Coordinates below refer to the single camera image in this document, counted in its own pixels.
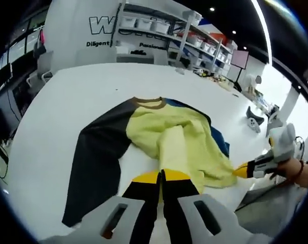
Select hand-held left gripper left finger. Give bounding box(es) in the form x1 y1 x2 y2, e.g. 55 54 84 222
39 170 161 244

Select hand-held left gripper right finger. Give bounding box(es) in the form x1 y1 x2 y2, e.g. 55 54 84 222
160 169 251 244

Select yellow black blue garment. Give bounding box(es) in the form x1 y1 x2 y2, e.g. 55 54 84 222
61 96 238 228

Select person's right hand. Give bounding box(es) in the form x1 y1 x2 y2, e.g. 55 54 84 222
269 157 303 188

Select grey mesh office chair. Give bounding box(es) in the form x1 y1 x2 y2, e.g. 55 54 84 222
234 177 305 229

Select black and white holder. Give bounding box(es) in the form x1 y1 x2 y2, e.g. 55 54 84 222
246 106 265 134

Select beige cloth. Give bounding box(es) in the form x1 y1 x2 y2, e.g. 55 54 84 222
214 78 236 93

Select pink screen on stand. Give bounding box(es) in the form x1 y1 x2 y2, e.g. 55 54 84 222
231 49 249 88

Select yellow and black tool clutter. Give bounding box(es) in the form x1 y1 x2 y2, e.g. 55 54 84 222
194 68 221 82

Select grey chair back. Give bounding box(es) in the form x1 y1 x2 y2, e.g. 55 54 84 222
153 49 170 66

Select grey metal shelving rack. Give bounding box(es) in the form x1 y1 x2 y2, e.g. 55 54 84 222
113 2 233 76

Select white office chair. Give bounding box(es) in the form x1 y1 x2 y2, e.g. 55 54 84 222
26 50 54 88

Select row of white storage bins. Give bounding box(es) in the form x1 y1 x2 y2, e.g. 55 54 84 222
119 16 232 65

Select black desktop monitor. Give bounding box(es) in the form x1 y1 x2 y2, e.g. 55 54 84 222
0 63 13 90

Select red bead bracelet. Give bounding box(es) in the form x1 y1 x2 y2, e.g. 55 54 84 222
297 160 305 179

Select hanging bags with pink strap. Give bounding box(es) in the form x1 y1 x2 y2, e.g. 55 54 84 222
33 26 47 58

